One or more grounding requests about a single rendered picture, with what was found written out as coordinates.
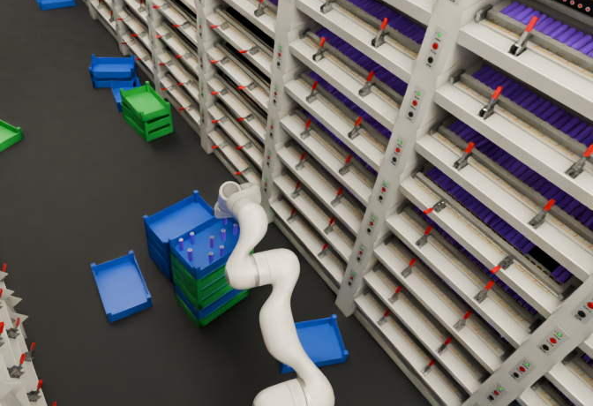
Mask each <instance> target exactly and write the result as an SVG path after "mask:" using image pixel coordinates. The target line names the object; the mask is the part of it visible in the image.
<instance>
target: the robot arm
mask: <svg viewBox="0 0 593 406"><path fill-rule="evenodd" d="M260 202H261V191H260V189H259V187H258V186H257V185H256V184H255V183H245V184H237V183H235V182H231V181H230V182H226V183H224V184H223V185H222V186H221V188H220V190H219V197H218V201H217V203H216V204H215V206H214V211H213V212H212V214H213V215H215V218H218V219H220V218H221V219H222V220H223V219H224V218H228V220H229V218H230V217H233V218H234V219H235V220H236V221H237V222H238V223H239V227H240V236H239V239H238V242H237V244H236V247H235V249H234V250H233V252H232V253H231V255H230V257H229V259H228V261H227V264H226V267H225V271H224V273H225V278H226V281H227V283H228V284H229V286H230V287H232V288H233V289H250V288H254V287H258V286H262V285H266V284H269V283H270V284H272V285H273V291H272V293H271V295H270V297H269V298H268V299H267V301H266V302H265V303H264V304H263V306H262V308H261V310H260V313H259V324H260V328H261V333H262V335H263V339H264V342H265V345H266V348H267V350H268V352H269V353H270V354H271V355H272V356H273V357H274V358H275V359H276V360H278V361H280V362H282V363H284V364H286V365H289V366H291V367H292V368H293V369H294V370H295V371H296V375H297V377H296V379H293V380H288V381H285V382H282V383H280V384H277V385H274V386H271V387H268V388H266V389H264V390H262V391H261V392H259V393H258V394H257V396H256V397H255V399H254V401H253V404H252V406H334V399H335V397H334V390H333V388H332V386H331V384H330V383H329V381H328V380H327V378H326V376H325V375H324V374H323V373H322V372H321V371H320V369H319V368H318V367H317V366H316V365H315V364H314V363H313V362H312V361H311V360H310V358H309V357H308V356H307V354H306V353H305V351H304V349H303V347H302V345H301V342H300V341H299V338H298V336H297V331H296V327H295V323H294V320H293V316H292V312H291V308H290V299H291V294H292V291H293V289H294V287H295V285H296V283H297V279H298V277H299V274H300V265H299V264H300V263H299V261H298V258H297V256H296V255H295V253H293V252H292V251H290V250H288V249H282V248H281V249H273V250H269V251H265V252H257V253H253V254H250V251H251V250H252V249H253V248H254V247H255V246H256V245H257V244H258V243H259V242H260V240H261V239H262V238H263V237H264V235H265V234H266V231H267V217H266V212H265V210H264V208H263V207H262V206H261V205H260Z"/></svg>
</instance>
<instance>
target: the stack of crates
mask: <svg viewBox="0 0 593 406"><path fill-rule="evenodd" d="M213 211H214V210H213V209H212V208H211V207H210V206H209V205H208V204H207V203H206V202H205V201H204V200H203V199H202V198H201V197H200V196H199V192H198V191H197V190H195V191H193V195H191V196H190V197H188V198H186V199H183V200H181V201H179V202H177V203H176V204H174V205H172V206H170V207H167V208H165V209H163V210H161V211H160V212H158V213H156V214H153V215H151V216H149V217H148V216H147V215H144V216H143V221H144V226H145V231H146V240H147V246H148V250H149V256H150V258H151V260H152V261H153V262H154V263H155V265H156V266H157V267H158V268H159V269H160V270H161V271H162V272H163V274H164V275H165V276H166V277H167V278H168V280H169V281H170V282H173V273H172V266H171V258H170V251H169V237H171V236H173V237H177V236H179V235H181V234H183V233H185V231H187V230H189V229H192V228H193V227H195V226H197V225H199V224H201V223H202V222H204V221H206V220H208V219H210V218H211V217H213V216H214V215H213V214H212V212H213Z"/></svg>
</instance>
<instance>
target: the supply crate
mask: <svg viewBox="0 0 593 406"><path fill-rule="evenodd" d="M234 223H237V235H235V236H234V235H233V224H234ZM222 229H225V230H226V235H225V241H222V240H221V230H222ZM191 232H194V238H195V244H191V238H190V233H191ZM210 236H214V248H211V247H210ZM239 236H240V227H239V223H238V222H237V221H236V220H235V219H234V218H233V217H230V218H229V220H228V218H227V225H223V220H222V219H221V218H220V219H218V218H215V216H213V217H211V218H210V219H208V220H206V221H204V222H202V223H201V224H199V225H197V226H195V227H193V228H192V229H189V230H187V231H185V233H183V234H181V235H179V236H177V237H173V236H171V237H169V249H170V250H171V251H172V252H173V254H174V255H175V256H176V257H177V258H178V259H179V261H180V262H181V263H182V264H183V265H184V267H185V268H186V269H187V270H188V271H189V272H190V273H191V275H192V276H193V277H194V278H195V279H196V281H197V280H198V279H200V278H202V277H203V276H205V275H206V274H208V273H210V272H212V271H213V270H215V269H216V268H217V267H219V266H221V265H222V264H224V263H226V262H227V261H228V259H229V257H230V255H231V253H232V252H233V250H234V249H235V247H236V244H237V242H238V239H239ZM179 238H182V239H183V240H184V250H183V251H180V249H179ZM220 245H223V246H224V255H222V256H221V257H220ZM189 248H191V249H192V260H191V261H189V260H188V249H189ZM210 252H212V253H213V254H214V261H213V262H211V263H210V264H209V253H210Z"/></svg>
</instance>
